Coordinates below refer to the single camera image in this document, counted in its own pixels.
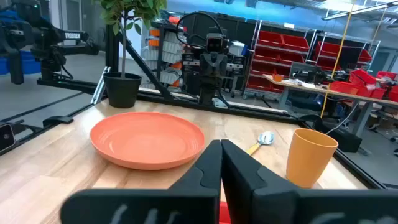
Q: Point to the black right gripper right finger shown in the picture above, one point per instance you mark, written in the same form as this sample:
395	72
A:
248	193

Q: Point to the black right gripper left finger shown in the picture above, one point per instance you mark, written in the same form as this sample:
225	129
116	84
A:
199	186

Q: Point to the yellow plastic cup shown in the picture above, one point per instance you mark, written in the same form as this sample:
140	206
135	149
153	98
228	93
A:
311	161

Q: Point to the orange plastic plate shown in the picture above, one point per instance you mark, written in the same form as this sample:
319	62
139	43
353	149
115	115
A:
146	140

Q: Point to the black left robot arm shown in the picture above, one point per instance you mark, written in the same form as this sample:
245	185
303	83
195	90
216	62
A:
190	81

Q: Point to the red plastic tray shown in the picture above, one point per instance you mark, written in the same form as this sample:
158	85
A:
224	214

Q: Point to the shelf with white orange bins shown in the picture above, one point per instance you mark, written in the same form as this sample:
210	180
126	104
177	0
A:
171	46

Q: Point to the metal rack with red bins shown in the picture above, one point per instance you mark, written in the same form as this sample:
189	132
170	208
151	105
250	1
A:
329	49
270	39

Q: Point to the artificial plant in black pot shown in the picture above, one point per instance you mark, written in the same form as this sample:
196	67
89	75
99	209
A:
122	90

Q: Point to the black box on floor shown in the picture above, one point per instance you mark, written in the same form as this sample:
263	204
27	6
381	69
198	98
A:
342	140

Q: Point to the red plastic bin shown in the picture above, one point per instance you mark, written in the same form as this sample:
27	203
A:
362	77
387	75
342	87

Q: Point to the wooden work table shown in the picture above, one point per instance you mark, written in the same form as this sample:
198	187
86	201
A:
342	93

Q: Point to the ceiling light strip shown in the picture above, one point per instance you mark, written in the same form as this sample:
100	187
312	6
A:
357	11

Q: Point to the blue plastic bin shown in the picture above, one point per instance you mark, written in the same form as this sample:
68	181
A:
29	67

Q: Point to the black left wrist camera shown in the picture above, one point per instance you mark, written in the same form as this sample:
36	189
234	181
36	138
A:
215	43

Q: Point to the silver corner bracket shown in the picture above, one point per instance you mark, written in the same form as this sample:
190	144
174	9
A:
220	103

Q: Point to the black aluminium table frame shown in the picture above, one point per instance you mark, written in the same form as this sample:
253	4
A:
111	49

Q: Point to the silver aluminium rail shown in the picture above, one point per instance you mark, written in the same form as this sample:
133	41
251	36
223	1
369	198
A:
99	87

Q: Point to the black frame clamp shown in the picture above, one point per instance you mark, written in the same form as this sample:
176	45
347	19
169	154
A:
57	120

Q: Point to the black table-level camera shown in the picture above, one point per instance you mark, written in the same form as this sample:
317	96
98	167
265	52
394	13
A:
6	137

